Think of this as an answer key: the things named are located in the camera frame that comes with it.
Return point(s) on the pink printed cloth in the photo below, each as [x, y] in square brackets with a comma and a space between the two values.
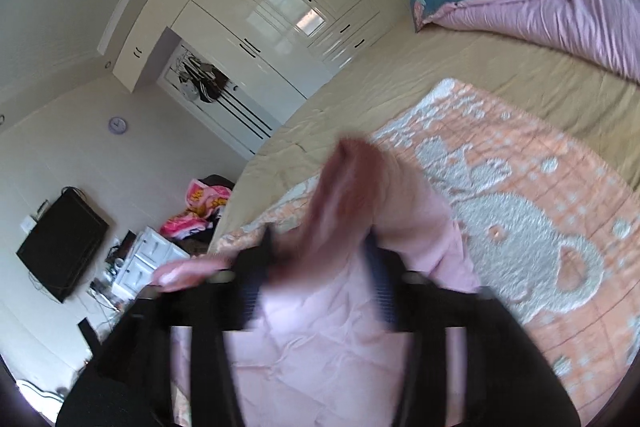
[200, 202]

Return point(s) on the beige bed sheet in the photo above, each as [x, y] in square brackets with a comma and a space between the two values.
[400, 72]

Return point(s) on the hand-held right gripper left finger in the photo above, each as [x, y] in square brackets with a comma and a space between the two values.
[250, 302]

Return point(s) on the dark brown cloth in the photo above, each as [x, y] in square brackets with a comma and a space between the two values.
[200, 243]

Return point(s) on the white drawer cabinet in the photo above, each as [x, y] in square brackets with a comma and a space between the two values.
[145, 257]

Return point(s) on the pink quilted jacket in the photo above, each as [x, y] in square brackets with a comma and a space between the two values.
[310, 357]

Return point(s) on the hanging bags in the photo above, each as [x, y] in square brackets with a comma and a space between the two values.
[205, 82]

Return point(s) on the orange printed blanket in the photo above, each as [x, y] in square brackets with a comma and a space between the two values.
[525, 207]

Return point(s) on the black wall television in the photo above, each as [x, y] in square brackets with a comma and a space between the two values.
[62, 247]

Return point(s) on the round wall clock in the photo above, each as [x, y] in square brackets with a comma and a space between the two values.
[118, 125]

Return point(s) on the white wall socket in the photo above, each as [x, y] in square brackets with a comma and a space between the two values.
[28, 225]

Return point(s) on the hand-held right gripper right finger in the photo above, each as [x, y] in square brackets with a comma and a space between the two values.
[385, 302]

